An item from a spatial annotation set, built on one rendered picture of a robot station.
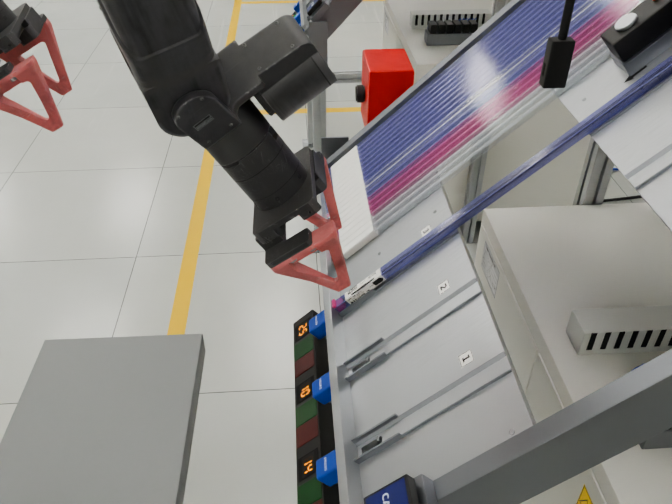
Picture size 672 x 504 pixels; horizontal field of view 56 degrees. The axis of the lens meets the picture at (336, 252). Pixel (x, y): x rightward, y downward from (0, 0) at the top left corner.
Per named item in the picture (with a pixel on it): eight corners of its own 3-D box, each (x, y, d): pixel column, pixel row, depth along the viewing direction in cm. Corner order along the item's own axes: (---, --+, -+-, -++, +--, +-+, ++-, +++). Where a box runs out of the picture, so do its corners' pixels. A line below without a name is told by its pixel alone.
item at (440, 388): (382, 534, 61) (360, 523, 59) (335, 181, 113) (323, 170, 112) (550, 444, 54) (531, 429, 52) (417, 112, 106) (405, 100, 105)
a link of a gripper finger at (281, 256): (369, 240, 63) (315, 173, 58) (378, 286, 57) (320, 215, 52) (312, 272, 64) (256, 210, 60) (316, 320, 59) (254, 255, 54)
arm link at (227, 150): (173, 101, 55) (173, 123, 50) (235, 52, 54) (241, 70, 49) (224, 159, 59) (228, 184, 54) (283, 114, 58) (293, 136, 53)
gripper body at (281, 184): (319, 158, 62) (274, 100, 58) (325, 214, 54) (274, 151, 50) (266, 191, 64) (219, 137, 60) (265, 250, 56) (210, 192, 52)
